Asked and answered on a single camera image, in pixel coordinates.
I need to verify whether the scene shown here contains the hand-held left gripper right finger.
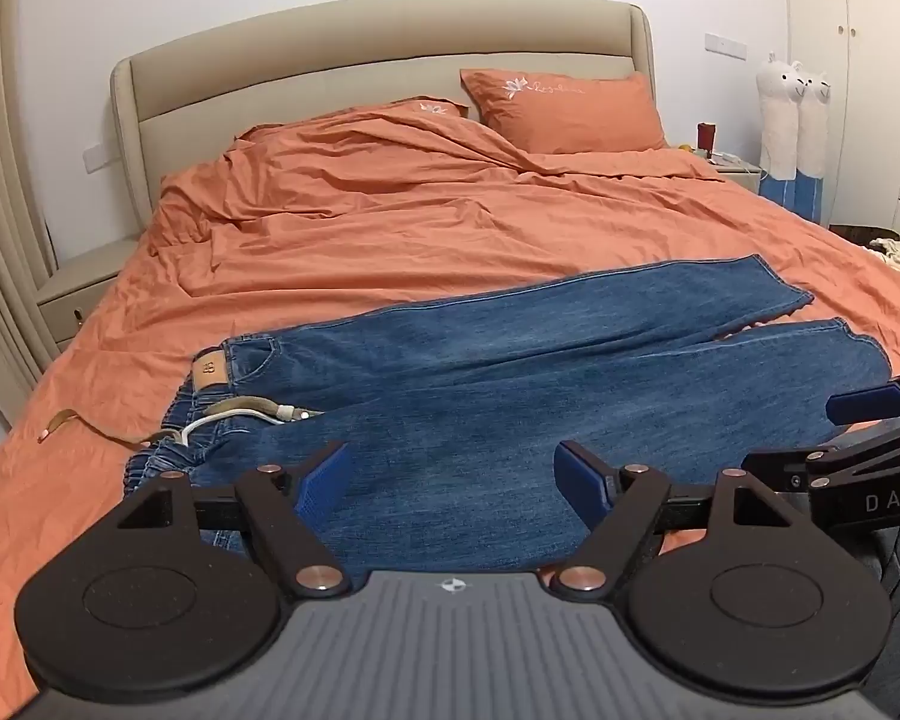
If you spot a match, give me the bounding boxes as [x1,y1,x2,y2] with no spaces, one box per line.
[547,439,797,605]

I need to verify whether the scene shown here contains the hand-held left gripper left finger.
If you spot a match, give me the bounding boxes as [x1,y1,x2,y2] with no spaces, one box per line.
[116,441,355,602]

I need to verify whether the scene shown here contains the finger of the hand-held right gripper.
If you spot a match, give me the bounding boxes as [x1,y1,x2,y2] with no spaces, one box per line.
[742,420,900,496]
[826,361,900,426]

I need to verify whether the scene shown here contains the blue denim pants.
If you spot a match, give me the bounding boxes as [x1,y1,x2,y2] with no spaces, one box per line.
[124,253,892,578]

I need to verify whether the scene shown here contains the beige fabric belt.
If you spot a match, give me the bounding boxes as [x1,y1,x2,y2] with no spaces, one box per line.
[39,392,316,447]

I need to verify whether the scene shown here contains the small beige nightstand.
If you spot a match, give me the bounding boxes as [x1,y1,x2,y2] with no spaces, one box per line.
[707,157,766,197]

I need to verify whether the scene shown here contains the white alpaca plush toy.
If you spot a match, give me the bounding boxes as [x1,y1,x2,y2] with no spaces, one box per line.
[755,52,805,205]
[793,69,832,226]

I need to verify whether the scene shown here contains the orange duvet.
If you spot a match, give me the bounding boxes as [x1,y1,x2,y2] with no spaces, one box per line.
[0,106,900,706]

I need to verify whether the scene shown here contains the beige nightstand with drawer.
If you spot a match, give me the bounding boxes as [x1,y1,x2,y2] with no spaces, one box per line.
[35,235,148,355]

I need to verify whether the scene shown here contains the cream wardrobe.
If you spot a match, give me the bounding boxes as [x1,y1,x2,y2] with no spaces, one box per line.
[782,0,900,235]

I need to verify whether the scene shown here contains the large orange pillow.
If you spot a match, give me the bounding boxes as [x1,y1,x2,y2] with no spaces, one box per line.
[460,69,669,154]

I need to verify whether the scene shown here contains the flat orange pillow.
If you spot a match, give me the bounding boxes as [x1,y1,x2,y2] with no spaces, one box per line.
[388,95,470,122]

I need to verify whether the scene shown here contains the beige upholstered headboard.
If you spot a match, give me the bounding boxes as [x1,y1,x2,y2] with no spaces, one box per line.
[110,0,658,232]

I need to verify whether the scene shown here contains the beige curtain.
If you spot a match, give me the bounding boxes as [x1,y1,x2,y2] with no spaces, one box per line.
[0,0,62,432]

